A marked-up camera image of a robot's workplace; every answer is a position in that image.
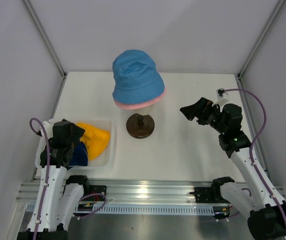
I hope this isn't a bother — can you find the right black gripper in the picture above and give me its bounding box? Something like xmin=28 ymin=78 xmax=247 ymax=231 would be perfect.
xmin=179 ymin=97 xmax=227 ymax=134

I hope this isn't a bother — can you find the yellow hat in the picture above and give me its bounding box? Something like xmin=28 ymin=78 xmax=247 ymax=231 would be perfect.
xmin=76 ymin=122 xmax=111 ymax=161

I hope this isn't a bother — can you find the pink bucket hat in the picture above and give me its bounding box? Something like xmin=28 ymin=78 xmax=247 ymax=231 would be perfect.
xmin=114 ymin=87 xmax=167 ymax=110

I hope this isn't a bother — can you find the light blue bucket hat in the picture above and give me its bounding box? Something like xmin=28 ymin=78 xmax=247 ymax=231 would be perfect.
xmin=112 ymin=49 xmax=166 ymax=105

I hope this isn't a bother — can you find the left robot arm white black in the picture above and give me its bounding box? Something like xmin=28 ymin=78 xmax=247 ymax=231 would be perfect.
xmin=17 ymin=119 xmax=91 ymax=240

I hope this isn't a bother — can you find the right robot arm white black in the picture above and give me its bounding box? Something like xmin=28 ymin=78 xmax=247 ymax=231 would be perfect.
xmin=180 ymin=97 xmax=286 ymax=240

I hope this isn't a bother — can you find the dark blue hat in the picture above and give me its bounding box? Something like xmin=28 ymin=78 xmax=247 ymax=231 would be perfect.
xmin=68 ymin=142 xmax=88 ymax=169

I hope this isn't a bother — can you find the clear plastic bin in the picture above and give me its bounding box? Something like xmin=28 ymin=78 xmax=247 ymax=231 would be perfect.
xmin=34 ymin=116 xmax=116 ymax=170

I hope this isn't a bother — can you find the brown round wooden stand base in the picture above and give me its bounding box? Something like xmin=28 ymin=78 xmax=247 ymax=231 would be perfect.
xmin=126 ymin=113 xmax=155 ymax=139

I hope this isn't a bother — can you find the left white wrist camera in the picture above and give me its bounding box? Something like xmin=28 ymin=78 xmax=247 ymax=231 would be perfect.
xmin=40 ymin=121 xmax=53 ymax=140

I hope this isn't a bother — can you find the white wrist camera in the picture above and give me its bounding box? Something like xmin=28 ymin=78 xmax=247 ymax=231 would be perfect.
xmin=40 ymin=121 xmax=53 ymax=140
xmin=213 ymin=88 xmax=230 ymax=107

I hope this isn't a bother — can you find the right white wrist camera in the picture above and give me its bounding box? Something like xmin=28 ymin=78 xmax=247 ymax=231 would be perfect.
xmin=213 ymin=88 xmax=230 ymax=107

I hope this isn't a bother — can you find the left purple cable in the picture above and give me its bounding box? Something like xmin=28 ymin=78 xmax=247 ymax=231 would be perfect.
xmin=29 ymin=117 xmax=52 ymax=240

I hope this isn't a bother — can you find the right side aluminium rail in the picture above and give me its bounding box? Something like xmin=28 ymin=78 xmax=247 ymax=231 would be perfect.
xmin=235 ymin=74 xmax=268 ymax=172

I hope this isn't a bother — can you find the aluminium rail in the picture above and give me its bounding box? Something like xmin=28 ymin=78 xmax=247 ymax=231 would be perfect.
xmin=16 ymin=178 xmax=286 ymax=207
xmin=235 ymin=74 xmax=268 ymax=172

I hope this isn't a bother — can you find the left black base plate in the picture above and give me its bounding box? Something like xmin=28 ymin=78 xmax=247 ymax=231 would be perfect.
xmin=84 ymin=185 xmax=107 ymax=203

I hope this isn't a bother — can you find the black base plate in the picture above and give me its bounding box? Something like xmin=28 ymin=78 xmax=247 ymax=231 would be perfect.
xmin=84 ymin=185 xmax=107 ymax=203
xmin=189 ymin=187 xmax=226 ymax=204

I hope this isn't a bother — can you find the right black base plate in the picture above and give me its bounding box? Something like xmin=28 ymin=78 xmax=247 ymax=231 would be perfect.
xmin=189 ymin=187 xmax=226 ymax=204

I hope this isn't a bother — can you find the aluminium front rail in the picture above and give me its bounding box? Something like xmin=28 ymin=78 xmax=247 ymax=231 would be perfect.
xmin=16 ymin=178 xmax=286 ymax=207

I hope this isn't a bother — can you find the white slotted cable duct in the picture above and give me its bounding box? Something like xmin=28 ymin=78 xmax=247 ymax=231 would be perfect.
xmin=97 ymin=204 xmax=215 ymax=216

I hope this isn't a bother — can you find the left aluminium frame post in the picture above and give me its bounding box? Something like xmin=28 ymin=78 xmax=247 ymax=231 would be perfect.
xmin=20 ymin=0 xmax=66 ymax=78

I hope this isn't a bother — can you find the aluminium frame post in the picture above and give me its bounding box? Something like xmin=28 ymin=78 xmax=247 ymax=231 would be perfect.
xmin=237 ymin=0 xmax=286 ymax=80
xmin=20 ymin=0 xmax=66 ymax=78

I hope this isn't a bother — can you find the right aluminium frame post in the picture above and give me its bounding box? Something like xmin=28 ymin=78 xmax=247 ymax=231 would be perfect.
xmin=237 ymin=0 xmax=286 ymax=80

